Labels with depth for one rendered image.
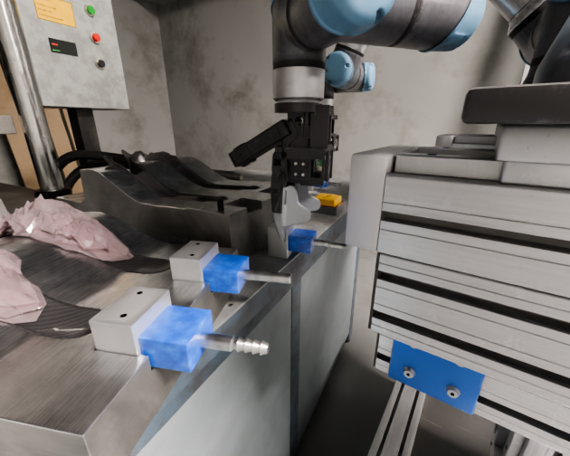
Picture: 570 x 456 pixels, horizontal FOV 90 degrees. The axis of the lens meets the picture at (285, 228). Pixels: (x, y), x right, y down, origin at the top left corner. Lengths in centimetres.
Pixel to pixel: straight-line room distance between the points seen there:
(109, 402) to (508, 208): 30
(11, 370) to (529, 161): 39
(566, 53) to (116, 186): 61
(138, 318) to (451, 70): 250
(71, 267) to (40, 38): 98
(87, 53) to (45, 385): 119
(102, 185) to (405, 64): 234
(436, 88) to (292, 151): 219
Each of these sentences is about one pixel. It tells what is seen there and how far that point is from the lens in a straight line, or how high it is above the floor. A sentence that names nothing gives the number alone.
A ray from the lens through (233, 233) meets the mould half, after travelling 45.
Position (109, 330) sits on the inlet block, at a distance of 26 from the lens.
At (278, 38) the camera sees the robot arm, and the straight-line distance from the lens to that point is 45.
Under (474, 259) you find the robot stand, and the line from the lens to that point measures 27.
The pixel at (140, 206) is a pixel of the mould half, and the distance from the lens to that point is 58.
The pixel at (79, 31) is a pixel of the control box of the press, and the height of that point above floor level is 131.
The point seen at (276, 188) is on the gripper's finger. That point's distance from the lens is 43.
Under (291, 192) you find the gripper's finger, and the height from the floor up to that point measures 92.
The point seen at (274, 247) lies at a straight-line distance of 49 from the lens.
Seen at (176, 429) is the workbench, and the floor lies 64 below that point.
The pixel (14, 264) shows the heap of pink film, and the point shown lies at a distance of 37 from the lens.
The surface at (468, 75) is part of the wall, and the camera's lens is 256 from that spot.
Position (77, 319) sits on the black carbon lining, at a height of 85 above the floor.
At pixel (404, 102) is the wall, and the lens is 260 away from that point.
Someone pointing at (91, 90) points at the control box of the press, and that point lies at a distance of 133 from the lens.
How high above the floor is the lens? 102
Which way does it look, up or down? 20 degrees down
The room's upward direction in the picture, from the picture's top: straight up
